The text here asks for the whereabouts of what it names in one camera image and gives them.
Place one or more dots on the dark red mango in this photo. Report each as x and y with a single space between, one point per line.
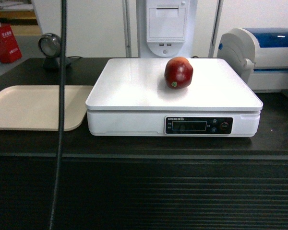
178 73

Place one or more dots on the black barcode scanner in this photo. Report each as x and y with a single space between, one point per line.
50 45

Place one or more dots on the beige plastic tray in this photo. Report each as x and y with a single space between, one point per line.
36 107

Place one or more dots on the red fire extinguisher box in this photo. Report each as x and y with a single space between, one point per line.
9 49

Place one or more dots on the white receipt printer kiosk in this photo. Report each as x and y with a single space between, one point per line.
168 28

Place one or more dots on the white blue label printer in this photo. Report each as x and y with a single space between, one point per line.
259 56

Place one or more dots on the white checkout scale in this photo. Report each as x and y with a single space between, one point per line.
131 98

